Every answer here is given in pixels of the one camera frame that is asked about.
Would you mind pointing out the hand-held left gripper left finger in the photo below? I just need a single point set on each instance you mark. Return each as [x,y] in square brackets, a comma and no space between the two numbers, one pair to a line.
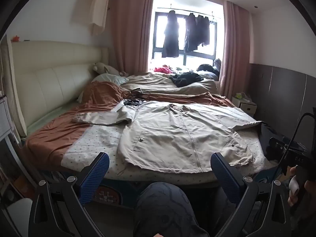
[95,177]

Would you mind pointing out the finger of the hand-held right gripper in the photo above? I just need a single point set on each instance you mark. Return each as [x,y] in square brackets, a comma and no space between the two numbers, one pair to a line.
[275,145]

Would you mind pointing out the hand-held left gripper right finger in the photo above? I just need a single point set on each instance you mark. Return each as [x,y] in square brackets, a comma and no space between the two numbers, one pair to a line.
[224,175]

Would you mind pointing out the beige jacket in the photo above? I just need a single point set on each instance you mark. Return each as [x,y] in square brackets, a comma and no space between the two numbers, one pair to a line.
[172,133]

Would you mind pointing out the black clothes pile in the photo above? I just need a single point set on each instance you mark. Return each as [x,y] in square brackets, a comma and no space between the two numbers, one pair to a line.
[185,79]

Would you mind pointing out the person's right hand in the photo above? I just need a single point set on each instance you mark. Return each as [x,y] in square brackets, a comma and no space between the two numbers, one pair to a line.
[292,198]

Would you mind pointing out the small white nightstand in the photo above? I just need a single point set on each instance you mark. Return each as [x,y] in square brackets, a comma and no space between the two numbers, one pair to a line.
[246,107]

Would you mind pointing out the person's leg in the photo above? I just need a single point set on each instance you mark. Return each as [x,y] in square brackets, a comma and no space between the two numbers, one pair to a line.
[167,212]

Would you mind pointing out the green fitted sheet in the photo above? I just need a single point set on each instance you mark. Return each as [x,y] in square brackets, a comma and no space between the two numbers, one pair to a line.
[49,116]

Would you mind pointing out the brown blanket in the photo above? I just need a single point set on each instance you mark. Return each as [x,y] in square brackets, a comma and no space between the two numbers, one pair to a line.
[98,96]

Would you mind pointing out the grey cushion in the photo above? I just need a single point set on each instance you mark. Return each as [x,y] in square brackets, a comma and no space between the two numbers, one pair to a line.
[217,65]

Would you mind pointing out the pale green pillow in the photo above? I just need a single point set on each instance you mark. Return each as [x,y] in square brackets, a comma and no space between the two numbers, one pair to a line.
[111,79]

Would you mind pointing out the dark cloth bundle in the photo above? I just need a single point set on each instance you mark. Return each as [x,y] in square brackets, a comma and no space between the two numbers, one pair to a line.
[205,68]

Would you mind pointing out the white nightstand with drawer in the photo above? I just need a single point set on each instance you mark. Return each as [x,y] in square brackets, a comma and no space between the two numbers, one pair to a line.
[5,118]

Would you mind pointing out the beige plush toy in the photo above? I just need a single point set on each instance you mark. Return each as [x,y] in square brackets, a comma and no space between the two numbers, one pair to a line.
[103,68]

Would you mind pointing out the beige duvet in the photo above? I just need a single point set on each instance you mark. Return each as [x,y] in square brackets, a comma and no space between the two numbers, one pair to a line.
[153,84]

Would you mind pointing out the pink curtain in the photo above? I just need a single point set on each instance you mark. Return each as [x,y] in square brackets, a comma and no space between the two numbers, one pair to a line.
[130,29]
[234,42]

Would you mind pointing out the red clothing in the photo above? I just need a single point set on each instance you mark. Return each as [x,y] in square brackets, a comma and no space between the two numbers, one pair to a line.
[164,69]

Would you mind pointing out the dark hanging garment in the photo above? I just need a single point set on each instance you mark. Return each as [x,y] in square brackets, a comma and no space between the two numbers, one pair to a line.
[202,29]
[189,34]

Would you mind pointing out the long dark hanging jacket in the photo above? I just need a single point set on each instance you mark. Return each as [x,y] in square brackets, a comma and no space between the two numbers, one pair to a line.
[170,37]

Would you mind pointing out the orange toy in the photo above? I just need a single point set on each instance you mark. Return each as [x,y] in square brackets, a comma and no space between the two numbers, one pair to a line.
[16,38]

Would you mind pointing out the cream hanging cloth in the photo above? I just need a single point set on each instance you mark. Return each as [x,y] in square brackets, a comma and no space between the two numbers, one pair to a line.
[98,9]

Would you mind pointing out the black clothes rail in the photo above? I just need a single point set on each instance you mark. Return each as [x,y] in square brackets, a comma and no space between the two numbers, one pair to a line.
[182,10]

